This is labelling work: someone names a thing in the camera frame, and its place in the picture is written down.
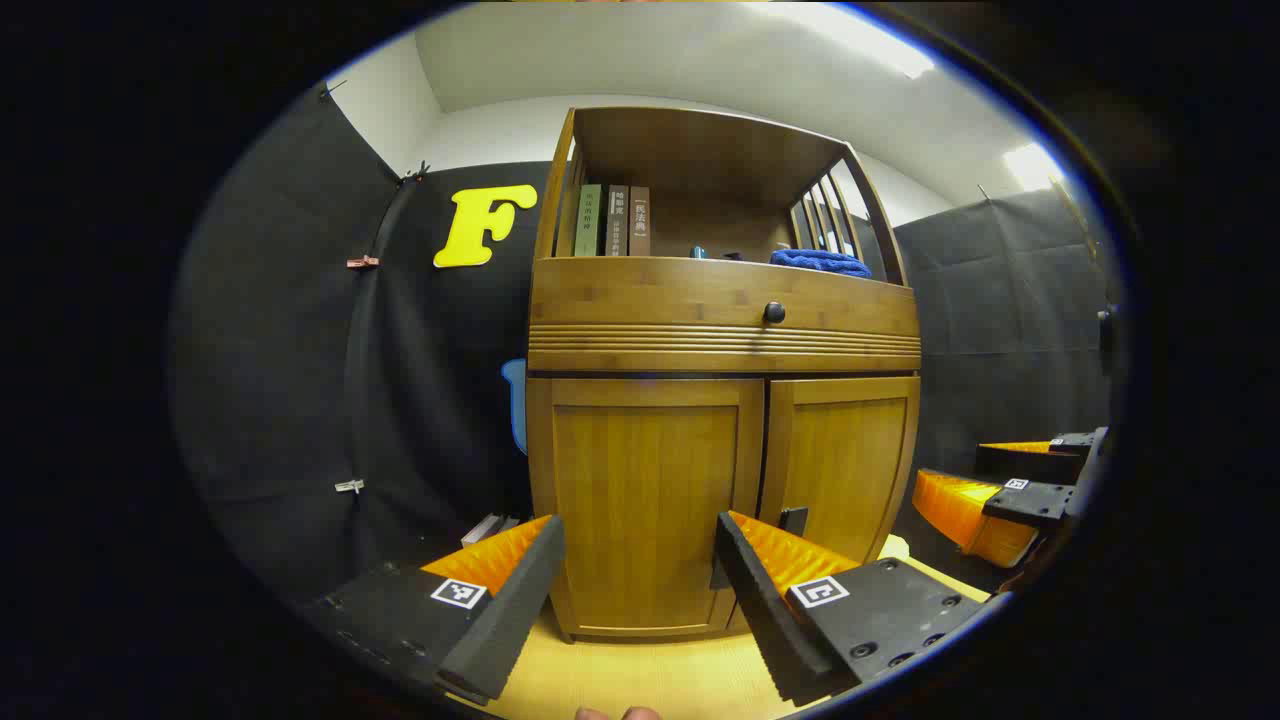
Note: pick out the small ceiling light panel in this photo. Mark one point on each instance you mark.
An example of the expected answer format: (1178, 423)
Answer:
(1032, 165)

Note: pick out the blue folded cloth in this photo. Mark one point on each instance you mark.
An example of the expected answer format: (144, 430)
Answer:
(820, 263)

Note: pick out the white flat panel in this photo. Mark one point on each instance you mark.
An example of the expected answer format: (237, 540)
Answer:
(488, 530)

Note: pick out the wooden ribbed drawer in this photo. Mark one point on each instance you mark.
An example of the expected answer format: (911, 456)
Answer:
(650, 300)

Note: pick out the black backdrop cloth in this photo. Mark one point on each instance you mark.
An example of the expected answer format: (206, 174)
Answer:
(280, 350)

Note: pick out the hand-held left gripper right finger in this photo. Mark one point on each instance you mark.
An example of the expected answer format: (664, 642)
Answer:
(765, 620)

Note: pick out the black cloth clip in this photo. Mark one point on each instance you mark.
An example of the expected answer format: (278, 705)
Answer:
(418, 171)
(331, 89)

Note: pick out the dark grey book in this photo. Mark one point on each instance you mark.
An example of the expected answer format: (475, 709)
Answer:
(616, 220)

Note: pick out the black round drawer knob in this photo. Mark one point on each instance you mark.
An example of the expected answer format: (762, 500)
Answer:
(774, 312)

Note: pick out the brown book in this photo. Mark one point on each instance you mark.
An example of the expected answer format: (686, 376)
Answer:
(639, 220)

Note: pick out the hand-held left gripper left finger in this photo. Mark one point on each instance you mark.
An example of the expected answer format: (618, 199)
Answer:
(510, 620)

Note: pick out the green book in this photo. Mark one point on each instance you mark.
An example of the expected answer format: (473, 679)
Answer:
(589, 220)

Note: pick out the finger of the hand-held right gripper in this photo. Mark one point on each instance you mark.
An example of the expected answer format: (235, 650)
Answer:
(1030, 500)
(1030, 462)

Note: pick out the wooden shoe cabinet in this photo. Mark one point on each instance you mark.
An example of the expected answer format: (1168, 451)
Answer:
(650, 140)

